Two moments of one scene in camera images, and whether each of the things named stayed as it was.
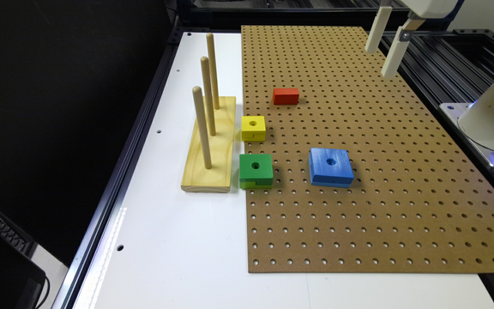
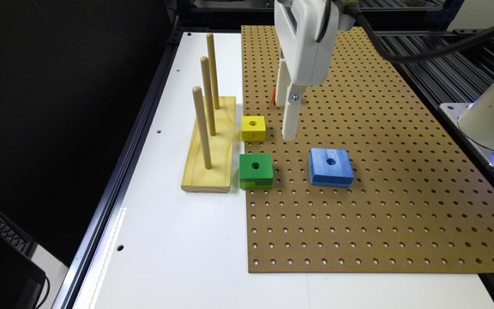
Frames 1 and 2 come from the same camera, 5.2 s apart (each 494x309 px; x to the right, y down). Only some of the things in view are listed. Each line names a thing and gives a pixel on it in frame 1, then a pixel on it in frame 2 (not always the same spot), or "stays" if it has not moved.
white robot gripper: (431, 9) to (306, 62)
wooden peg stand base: (218, 178) stays
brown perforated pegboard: (350, 172) stays
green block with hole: (256, 171) stays
